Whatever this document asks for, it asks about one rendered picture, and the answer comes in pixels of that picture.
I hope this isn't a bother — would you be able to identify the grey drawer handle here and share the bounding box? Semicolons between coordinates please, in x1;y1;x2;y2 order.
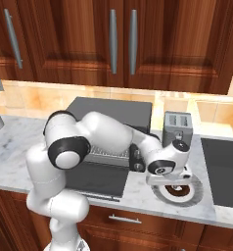
108;213;143;226

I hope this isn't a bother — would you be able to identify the dark grey sink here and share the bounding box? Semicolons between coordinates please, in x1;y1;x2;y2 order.
200;136;233;211

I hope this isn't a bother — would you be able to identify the dark grey toaster oven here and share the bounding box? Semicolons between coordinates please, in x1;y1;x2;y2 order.
64;96;154;202

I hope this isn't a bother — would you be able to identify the dark toaster oven door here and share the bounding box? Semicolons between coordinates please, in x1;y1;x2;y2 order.
64;160;131;202

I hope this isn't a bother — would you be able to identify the metal toaster oven rack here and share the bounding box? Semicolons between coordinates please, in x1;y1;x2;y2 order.
83;145;131;163

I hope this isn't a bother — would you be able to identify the brown bagel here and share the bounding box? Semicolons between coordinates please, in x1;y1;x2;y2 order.
163;183;191;198

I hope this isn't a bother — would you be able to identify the grey cupboard handle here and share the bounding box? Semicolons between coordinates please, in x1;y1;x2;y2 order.
128;8;139;75
109;8;118;75
3;8;24;70

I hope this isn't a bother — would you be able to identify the brown wooden base cupboard door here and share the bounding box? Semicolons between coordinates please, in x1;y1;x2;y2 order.
0;187;53;251
76;225;201;251

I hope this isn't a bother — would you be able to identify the white plate with grey rim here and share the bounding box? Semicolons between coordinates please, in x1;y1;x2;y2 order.
151;174;205;208

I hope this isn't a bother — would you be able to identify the brown wooden drawer front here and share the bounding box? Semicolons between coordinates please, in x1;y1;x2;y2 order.
78;204;206;245
197;224;233;251

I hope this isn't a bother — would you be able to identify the grey two-slot toaster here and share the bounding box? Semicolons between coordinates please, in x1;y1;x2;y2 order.
162;111;194;149

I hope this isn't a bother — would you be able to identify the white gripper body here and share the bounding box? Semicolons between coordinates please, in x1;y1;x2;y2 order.
145;166;194;187

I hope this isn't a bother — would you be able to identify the black toaster oven knob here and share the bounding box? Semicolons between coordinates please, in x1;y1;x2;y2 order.
133;162;147;173
131;146;144;162

